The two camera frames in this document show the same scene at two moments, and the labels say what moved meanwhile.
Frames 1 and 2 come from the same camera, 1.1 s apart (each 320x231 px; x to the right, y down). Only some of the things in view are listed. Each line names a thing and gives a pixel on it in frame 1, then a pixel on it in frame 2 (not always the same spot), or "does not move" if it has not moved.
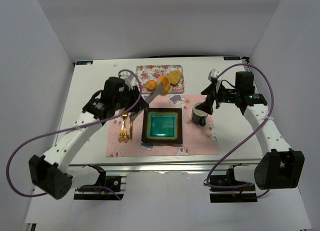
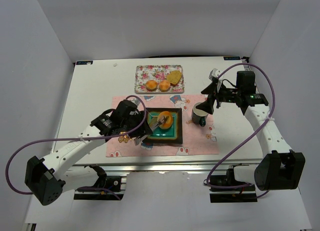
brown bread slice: x=174 y=77 does not move
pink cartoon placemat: x=124 y=130 does not move
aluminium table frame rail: x=122 y=168 does not move
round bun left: x=151 y=84 does not move
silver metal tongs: x=160 y=89 to x=161 y=120
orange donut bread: x=165 y=81 to x=169 y=120
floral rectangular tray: x=146 y=73 does not move
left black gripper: x=136 y=98 to x=142 y=123
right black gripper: x=212 y=95 does not move
